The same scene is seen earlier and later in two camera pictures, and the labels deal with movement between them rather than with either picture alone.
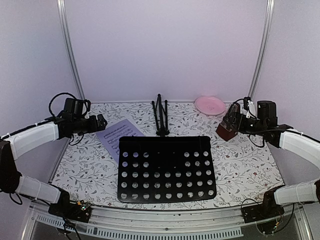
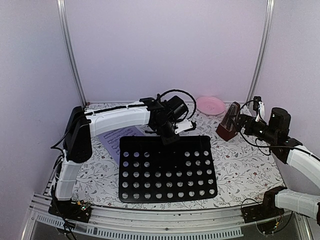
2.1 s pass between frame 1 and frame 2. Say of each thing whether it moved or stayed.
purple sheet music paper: stayed
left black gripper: moved
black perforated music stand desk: stayed
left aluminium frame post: stayed
